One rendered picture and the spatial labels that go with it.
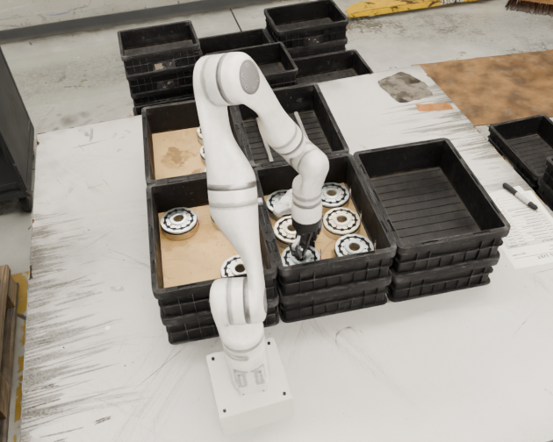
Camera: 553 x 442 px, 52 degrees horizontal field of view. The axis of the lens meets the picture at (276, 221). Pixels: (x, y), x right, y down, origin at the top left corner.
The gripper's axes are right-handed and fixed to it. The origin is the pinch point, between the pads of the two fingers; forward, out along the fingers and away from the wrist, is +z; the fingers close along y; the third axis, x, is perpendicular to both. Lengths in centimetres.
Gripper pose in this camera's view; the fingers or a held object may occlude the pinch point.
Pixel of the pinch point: (306, 252)
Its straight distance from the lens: 148.6
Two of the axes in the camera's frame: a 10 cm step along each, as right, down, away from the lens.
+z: 0.3, 7.0, 7.1
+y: 5.3, -6.2, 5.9
